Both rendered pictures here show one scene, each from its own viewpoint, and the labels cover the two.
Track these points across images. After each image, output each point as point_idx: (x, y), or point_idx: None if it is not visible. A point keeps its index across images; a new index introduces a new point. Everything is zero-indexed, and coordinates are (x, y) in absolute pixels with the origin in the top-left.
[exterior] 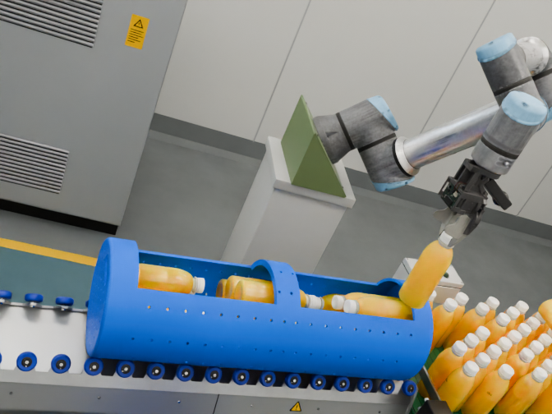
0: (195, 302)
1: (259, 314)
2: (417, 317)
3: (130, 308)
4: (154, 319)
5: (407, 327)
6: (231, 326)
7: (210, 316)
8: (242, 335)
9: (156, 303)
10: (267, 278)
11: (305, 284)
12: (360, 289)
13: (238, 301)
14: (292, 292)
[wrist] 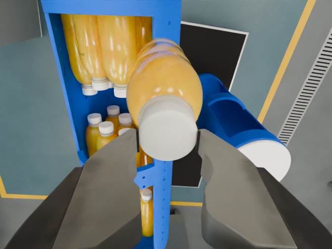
0: (158, 226)
1: (161, 189)
2: (149, 9)
3: (163, 244)
4: (166, 230)
5: (162, 30)
6: (167, 196)
7: (164, 212)
8: (170, 185)
9: (160, 239)
10: (81, 144)
11: (73, 106)
12: (56, 33)
13: (155, 207)
14: (143, 176)
